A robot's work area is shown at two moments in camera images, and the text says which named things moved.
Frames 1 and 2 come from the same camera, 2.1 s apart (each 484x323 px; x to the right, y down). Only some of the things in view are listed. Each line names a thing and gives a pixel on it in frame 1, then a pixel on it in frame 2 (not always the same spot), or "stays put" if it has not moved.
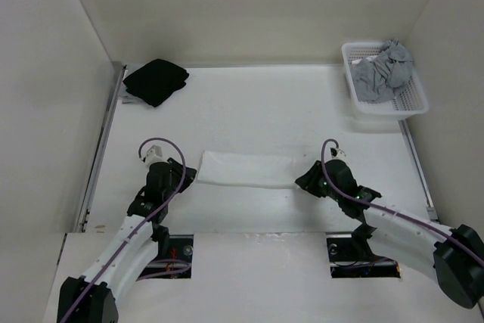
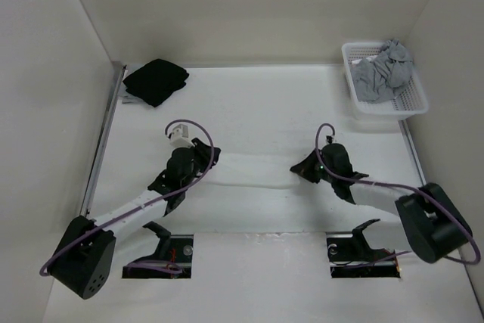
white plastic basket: [412, 101] stays put
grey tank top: [378, 79] stays put
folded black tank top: [154, 82] stays put
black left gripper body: [177, 175] to [201, 163]
